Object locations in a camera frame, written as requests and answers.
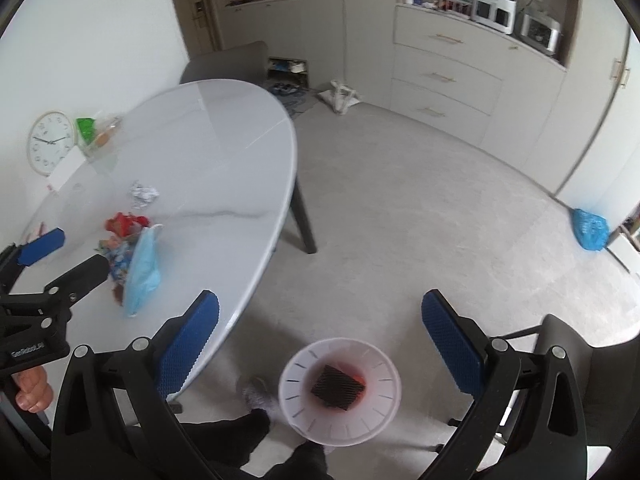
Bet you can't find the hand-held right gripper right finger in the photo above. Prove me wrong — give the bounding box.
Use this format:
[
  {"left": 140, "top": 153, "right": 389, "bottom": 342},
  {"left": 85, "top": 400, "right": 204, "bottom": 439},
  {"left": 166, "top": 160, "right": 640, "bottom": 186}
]
[{"left": 415, "top": 289, "right": 589, "bottom": 480}]

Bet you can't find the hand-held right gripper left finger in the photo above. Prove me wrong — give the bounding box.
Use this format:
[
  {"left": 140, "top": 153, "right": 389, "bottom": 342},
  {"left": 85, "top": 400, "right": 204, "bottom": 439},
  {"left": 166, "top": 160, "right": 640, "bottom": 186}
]
[{"left": 51, "top": 289, "right": 221, "bottom": 480}]

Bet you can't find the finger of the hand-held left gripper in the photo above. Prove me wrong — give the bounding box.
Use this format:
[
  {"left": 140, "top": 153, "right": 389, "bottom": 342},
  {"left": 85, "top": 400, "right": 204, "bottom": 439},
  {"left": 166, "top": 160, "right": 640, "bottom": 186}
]
[
  {"left": 0, "top": 254, "right": 110, "bottom": 322},
  {"left": 0, "top": 227, "right": 66, "bottom": 293}
]

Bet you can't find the pile of colourful wrappers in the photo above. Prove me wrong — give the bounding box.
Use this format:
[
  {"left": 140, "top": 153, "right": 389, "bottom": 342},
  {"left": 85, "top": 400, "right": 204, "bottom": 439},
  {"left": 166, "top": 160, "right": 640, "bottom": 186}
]
[{"left": 97, "top": 234, "right": 137, "bottom": 307}]

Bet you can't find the red plastic bag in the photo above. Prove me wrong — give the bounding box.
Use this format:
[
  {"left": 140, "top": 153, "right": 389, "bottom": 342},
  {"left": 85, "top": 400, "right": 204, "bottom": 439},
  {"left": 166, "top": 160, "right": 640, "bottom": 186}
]
[{"left": 104, "top": 212, "right": 151, "bottom": 239}]

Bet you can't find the white plastic bin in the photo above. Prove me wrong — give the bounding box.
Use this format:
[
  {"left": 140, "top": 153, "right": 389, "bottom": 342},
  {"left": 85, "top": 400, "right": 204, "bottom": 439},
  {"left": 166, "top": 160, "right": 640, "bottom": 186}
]
[{"left": 278, "top": 338, "right": 402, "bottom": 447}]

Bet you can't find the person's left hand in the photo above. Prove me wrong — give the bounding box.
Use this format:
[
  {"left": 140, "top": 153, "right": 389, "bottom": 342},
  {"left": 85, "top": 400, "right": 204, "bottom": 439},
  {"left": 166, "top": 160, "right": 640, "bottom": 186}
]
[{"left": 14, "top": 364, "right": 55, "bottom": 414}]

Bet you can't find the white card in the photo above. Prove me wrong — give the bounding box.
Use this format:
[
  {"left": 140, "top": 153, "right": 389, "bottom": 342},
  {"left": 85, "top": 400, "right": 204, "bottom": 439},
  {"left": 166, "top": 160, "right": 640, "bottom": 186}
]
[{"left": 48, "top": 146, "right": 87, "bottom": 194}]

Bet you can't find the person's grey shoe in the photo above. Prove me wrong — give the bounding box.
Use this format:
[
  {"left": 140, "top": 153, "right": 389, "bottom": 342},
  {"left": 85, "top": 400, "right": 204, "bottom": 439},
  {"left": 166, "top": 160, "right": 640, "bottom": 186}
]
[{"left": 235, "top": 375, "right": 281, "bottom": 419}]

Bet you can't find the crumpled printed paper ball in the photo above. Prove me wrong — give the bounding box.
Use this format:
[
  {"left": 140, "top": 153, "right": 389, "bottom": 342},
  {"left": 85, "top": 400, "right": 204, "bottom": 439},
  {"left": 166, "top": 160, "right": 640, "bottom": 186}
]
[{"left": 128, "top": 180, "right": 160, "bottom": 210}]

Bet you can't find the person's left leg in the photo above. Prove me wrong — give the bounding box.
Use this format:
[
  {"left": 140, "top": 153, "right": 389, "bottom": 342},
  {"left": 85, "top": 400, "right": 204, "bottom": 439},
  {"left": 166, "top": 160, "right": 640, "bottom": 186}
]
[{"left": 179, "top": 408, "right": 274, "bottom": 480}]

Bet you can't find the person's leg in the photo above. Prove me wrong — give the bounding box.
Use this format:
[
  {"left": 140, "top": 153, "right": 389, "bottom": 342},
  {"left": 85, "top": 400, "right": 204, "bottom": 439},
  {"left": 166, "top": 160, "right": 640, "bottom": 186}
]
[
  {"left": 260, "top": 442, "right": 329, "bottom": 480},
  {"left": 179, "top": 408, "right": 274, "bottom": 480}
]

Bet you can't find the black textured pouch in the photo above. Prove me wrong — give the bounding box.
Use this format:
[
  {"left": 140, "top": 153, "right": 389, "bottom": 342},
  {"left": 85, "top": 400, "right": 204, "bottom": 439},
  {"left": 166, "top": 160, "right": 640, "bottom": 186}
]
[{"left": 310, "top": 364, "right": 366, "bottom": 410}]

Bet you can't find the clear plastic bag with fruit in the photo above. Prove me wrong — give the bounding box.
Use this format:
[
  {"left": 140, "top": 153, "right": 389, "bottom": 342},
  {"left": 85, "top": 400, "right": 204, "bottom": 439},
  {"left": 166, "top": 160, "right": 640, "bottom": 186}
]
[{"left": 77, "top": 116, "right": 124, "bottom": 159}]

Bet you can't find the person's right leg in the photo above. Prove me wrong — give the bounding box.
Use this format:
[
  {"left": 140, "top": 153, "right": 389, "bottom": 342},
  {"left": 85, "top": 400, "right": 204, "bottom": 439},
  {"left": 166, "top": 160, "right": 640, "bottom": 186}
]
[{"left": 260, "top": 442, "right": 329, "bottom": 480}]

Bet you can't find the black table leg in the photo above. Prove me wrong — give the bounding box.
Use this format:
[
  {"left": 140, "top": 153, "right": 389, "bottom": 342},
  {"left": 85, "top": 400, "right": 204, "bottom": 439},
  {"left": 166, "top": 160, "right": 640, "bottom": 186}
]
[{"left": 291, "top": 179, "right": 318, "bottom": 255}]

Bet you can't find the blue plastic bag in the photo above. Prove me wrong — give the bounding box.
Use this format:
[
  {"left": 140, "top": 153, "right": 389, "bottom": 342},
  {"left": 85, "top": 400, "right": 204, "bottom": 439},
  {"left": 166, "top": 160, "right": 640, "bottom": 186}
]
[{"left": 571, "top": 207, "right": 610, "bottom": 251}]

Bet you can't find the beige cabinet drawer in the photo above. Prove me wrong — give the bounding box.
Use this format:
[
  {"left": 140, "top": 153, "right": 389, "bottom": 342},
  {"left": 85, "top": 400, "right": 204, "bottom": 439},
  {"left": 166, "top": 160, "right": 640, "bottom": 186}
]
[
  {"left": 391, "top": 44, "right": 504, "bottom": 97},
  {"left": 389, "top": 79, "right": 494, "bottom": 133},
  {"left": 393, "top": 6, "right": 507, "bottom": 61}
]

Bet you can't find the grey upholstered chair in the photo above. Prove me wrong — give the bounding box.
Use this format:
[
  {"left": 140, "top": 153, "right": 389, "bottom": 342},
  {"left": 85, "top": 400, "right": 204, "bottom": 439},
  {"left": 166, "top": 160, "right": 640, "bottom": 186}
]
[{"left": 178, "top": 41, "right": 271, "bottom": 93}]

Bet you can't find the white plastic bag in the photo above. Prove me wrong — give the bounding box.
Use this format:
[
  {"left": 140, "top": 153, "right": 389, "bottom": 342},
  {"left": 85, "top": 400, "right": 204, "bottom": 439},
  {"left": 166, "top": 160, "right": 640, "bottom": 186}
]
[{"left": 317, "top": 80, "right": 362, "bottom": 115}]

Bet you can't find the silver countertop appliance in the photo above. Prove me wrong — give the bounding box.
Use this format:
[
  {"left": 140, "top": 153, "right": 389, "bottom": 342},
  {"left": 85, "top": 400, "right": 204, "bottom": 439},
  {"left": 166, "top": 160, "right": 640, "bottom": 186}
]
[{"left": 515, "top": 12, "right": 564, "bottom": 56}]

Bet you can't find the white countertop appliance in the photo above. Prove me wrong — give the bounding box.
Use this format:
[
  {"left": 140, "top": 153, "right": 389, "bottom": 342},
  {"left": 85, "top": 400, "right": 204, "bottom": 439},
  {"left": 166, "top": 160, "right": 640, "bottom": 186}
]
[{"left": 471, "top": 0, "right": 519, "bottom": 35}]

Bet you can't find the row of spice jars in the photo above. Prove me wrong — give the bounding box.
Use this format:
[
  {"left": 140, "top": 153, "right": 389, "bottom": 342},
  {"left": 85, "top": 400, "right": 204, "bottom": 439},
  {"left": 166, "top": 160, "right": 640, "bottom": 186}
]
[{"left": 429, "top": 0, "right": 474, "bottom": 17}]

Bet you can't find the white round wall clock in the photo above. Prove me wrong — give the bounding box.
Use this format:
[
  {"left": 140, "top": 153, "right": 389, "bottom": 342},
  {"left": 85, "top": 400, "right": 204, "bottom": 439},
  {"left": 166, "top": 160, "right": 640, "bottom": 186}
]
[{"left": 27, "top": 111, "right": 77, "bottom": 177}]

